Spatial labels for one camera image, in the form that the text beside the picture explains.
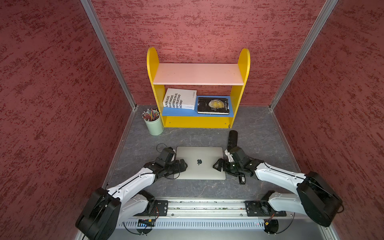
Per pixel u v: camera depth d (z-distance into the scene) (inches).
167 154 26.3
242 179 31.9
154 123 36.5
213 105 39.4
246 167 25.6
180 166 30.5
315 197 16.7
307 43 33.1
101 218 15.6
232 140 38.5
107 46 33.5
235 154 26.9
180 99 39.4
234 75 31.8
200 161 35.3
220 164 30.5
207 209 29.8
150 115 37.4
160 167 25.2
